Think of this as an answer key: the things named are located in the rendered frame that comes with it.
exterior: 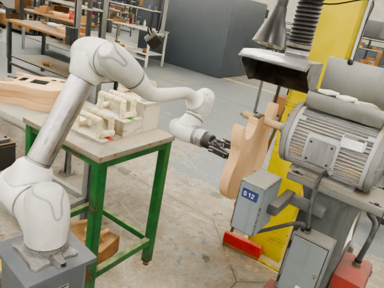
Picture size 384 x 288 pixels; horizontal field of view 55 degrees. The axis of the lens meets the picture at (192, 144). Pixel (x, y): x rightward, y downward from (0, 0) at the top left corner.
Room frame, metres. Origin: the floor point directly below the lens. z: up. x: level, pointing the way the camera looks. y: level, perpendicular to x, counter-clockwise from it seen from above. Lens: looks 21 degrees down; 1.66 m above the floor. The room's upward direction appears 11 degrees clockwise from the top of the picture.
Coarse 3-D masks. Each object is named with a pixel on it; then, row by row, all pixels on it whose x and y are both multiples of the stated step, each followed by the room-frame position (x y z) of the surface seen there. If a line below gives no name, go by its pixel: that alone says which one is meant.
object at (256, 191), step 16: (256, 176) 1.23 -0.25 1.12; (272, 176) 1.26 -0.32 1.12; (240, 192) 1.18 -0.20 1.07; (256, 192) 1.15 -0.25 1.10; (272, 192) 1.20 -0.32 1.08; (240, 208) 1.17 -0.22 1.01; (256, 208) 1.14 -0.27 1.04; (240, 224) 1.17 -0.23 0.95; (256, 224) 1.14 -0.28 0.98; (288, 224) 1.24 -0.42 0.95; (304, 224) 1.23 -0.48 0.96
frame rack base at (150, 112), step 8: (136, 96) 2.10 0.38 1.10; (120, 104) 2.05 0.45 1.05; (128, 104) 2.02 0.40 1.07; (144, 104) 1.97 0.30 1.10; (152, 104) 2.02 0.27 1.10; (160, 104) 2.08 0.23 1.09; (144, 112) 1.96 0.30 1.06; (152, 112) 2.03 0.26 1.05; (144, 120) 1.97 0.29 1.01; (152, 120) 2.04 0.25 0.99; (144, 128) 1.98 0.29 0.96; (152, 128) 2.05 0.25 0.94
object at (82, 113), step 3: (81, 111) 1.79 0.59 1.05; (84, 111) 1.79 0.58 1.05; (78, 114) 1.80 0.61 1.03; (81, 114) 1.78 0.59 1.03; (84, 114) 1.77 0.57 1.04; (87, 114) 1.77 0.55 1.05; (90, 114) 1.77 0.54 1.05; (87, 117) 1.76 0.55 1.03; (90, 117) 1.75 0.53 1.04; (93, 117) 1.75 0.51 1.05; (96, 117) 1.74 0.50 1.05; (99, 117) 1.74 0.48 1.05; (93, 120) 1.74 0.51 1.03; (96, 120) 1.73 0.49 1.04; (99, 120) 1.73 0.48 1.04; (102, 120) 1.73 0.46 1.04
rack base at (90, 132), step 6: (72, 126) 1.83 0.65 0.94; (84, 126) 1.86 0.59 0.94; (90, 126) 1.88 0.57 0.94; (96, 126) 1.90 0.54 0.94; (78, 132) 1.78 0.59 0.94; (84, 132) 1.78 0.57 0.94; (90, 132) 1.80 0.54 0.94; (90, 138) 1.73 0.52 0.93; (102, 138) 1.74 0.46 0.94; (114, 138) 1.78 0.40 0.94; (120, 138) 1.81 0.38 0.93; (102, 144) 1.70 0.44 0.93
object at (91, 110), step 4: (88, 108) 1.88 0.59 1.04; (92, 108) 1.87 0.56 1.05; (92, 112) 1.86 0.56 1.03; (96, 112) 1.85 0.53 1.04; (100, 112) 1.84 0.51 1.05; (104, 112) 1.84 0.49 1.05; (100, 116) 1.83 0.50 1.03; (104, 116) 1.82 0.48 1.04; (108, 116) 1.81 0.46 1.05; (112, 116) 1.80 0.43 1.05
